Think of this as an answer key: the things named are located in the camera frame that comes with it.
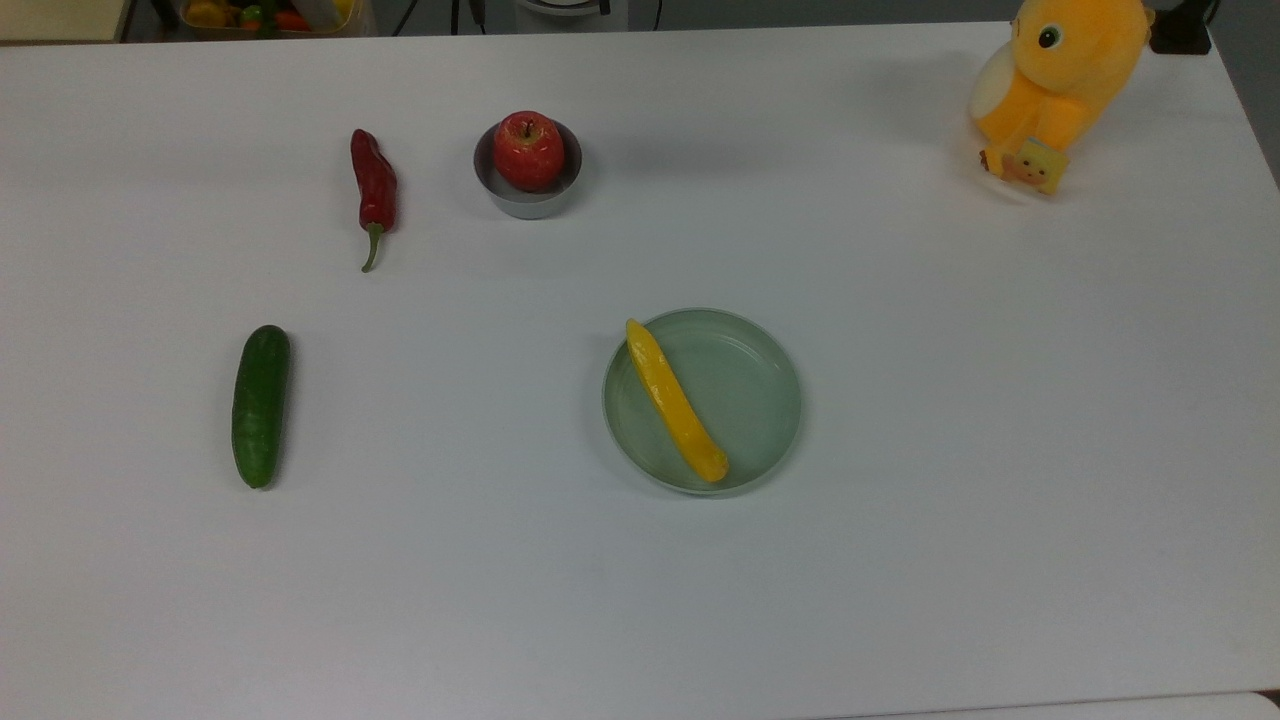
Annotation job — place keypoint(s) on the small grey bowl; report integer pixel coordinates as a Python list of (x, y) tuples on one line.
[(528, 203)]

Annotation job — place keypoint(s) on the yellow cardboard toy tag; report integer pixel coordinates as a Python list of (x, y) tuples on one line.
[(1038, 166)]

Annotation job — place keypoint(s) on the beige wooden board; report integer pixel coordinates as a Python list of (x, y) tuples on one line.
[(60, 18)]

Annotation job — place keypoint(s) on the clear box of vegetables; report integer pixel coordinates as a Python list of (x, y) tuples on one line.
[(265, 16)]

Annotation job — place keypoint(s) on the red apple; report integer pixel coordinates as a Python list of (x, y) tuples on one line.
[(528, 150)]

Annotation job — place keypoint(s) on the orange plush toy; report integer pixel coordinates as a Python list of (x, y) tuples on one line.
[(1070, 70)]

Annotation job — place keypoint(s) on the pale green round plate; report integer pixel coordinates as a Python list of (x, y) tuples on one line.
[(745, 400)]

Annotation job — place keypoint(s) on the green cucumber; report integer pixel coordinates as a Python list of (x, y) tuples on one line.
[(261, 405)]

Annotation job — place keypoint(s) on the yellow long pepper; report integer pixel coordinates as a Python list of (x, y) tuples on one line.
[(672, 398)]

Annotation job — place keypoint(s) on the black clamp stand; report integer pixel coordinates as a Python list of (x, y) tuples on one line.
[(1182, 30)]

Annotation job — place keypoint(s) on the red chili pepper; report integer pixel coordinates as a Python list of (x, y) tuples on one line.
[(375, 185)]

